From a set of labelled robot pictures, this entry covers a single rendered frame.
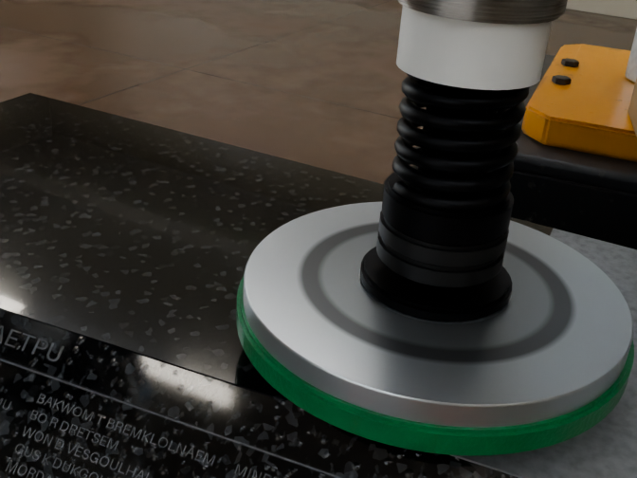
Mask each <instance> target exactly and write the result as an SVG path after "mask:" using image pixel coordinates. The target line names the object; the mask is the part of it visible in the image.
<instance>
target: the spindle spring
mask: <svg viewBox="0 0 637 478"><path fill-rule="evenodd" d="M407 74H408V73H407ZM430 84H431V85H435V86H441V87H445V88H453V89H463V90H480V89H469V88H461V87H455V86H448V85H443V84H439V83H432V82H429V81H425V80H422V79H419V78H416V77H413V76H411V75H410V74H408V76H407V78H406V79H405V80H403V81H402V92H403V93H404V94H405V95H406V97H404V98H403V99H402V100H401V102H400V104H399V109H400V112H401V115H402V116H403V117H402V118H401V119H400V120H399V121H398V122H397V132H398V133H399V135H400V136H399V137H398V138H397V140H396V142H395V143H394V148H395V151H396V153H397V156H396V157H395V158H394V159H393V162H392V168H393V171H394V172H395V173H396V174H397V175H398V176H399V177H400V178H401V179H402V180H403V181H401V180H400V181H398V182H396V183H395V184H394V186H393V189H394V191H395V192H396V193H398V194H399V195H401V196H402V197H404V198H405V199H407V200H409V201H411V202H413V203H415V204H418V205H421V206H424V207H428V208H432V209H435V210H440V211H456V212H474V211H484V210H488V209H491V208H493V207H496V206H498V205H499V204H500V203H502V202H503V201H504V200H505V199H506V197H507V196H508V194H509V193H510V189H511V184H510V180H509V179H510V178H511V177H512V176H513V173H514V161H513V160H514V159H515V157H516V155H517V153H518V151H519V147H518V145H517V140H518V139H519V137H520V135H521V123H520V121H521V120H522V118H523V116H524V114H525V111H526V107H525V104H524V100H525V99H526V98H527V97H528V95H529V89H530V86H529V87H525V88H521V89H511V90H501V91H500V92H497V93H488V94H461V93H451V92H445V91H439V90H435V89H431V88H428V86H429V85H430ZM427 106H428V107H432V108H437V109H443V110H448V111H458V112H491V111H497V114H493V115H486V116H459V115H449V114H443V113H437V112H433V111H428V110H426V109H423V108H421V107H427ZM420 126H424V127H427V128H430V129H434V130H440V131H446V132H453V133H472V134H473V133H487V132H493V135H487V136H479V137H456V136H448V135H441V134H436V133H431V132H429V131H425V130H423V129H420V128H418V127H420ZM414 145H415V146H418V147H413V146H414ZM421 148H424V149H428V150H431V151H435V152H442V153H449V154H460V155H476V154H487V153H490V154H489V156H477V157H453V156H438V155H434V154H430V153H426V152H423V151H420V150H421ZM410 164H412V165H414V166H417V167H420V168H424V169H427V170H431V171H435V172H440V173H447V174H460V175H466V174H479V173H486V175H478V176H468V177H456V176H444V175H434V174H430V173H426V172H423V171H420V170H417V169H415V168H413V167H411V166H410ZM404 181H405V182H404ZM406 182H407V183H408V184H410V185H412V186H414V187H417V188H420V189H423V190H427V191H432V192H436V193H450V194H471V193H483V194H480V195H475V196H467V197H451V196H440V195H435V194H430V193H423V192H420V191H418V190H415V189H414V188H412V187H411V186H410V185H408V184H407V183H406ZM485 192H487V193H485Z"/></svg>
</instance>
